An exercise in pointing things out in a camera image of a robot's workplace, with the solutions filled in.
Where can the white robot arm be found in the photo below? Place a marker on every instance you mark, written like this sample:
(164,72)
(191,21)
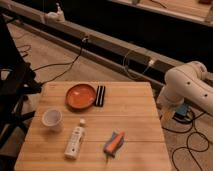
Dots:
(187,82)

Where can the black striped rectangular block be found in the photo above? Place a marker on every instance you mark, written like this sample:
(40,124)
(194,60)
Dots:
(100,94)

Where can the orange round plate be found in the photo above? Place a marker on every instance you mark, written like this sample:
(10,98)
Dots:
(80,96)

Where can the small white ball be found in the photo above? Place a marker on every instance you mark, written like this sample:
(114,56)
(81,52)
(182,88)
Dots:
(82,122)

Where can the orange and blue tool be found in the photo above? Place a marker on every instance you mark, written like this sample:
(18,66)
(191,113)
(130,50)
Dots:
(113,144)

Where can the white paper cup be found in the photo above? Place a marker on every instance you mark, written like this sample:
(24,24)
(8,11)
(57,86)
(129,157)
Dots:
(52,120)

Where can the blue power box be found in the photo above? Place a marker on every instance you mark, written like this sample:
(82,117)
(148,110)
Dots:
(182,111)

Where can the black tripod stand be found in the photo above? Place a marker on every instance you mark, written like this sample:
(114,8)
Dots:
(17,80)

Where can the white device on rail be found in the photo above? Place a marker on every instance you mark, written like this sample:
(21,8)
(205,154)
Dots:
(58,15)

